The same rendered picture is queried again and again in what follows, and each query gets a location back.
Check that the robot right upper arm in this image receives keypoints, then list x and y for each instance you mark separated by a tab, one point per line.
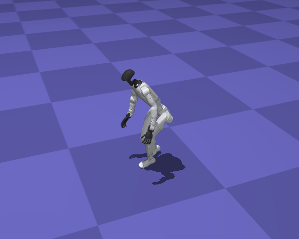
134	97

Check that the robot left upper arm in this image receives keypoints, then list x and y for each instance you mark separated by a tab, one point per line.
147	94

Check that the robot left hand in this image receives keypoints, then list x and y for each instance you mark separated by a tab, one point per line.
148	136

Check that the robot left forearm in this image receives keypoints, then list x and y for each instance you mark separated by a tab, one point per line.
153	118

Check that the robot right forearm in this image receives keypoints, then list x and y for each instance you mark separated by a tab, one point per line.
131	108

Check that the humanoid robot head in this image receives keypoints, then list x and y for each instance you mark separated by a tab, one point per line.
127	75

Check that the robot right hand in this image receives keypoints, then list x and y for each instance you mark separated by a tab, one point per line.
123	123

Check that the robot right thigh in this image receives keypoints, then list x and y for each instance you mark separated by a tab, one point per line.
146	125

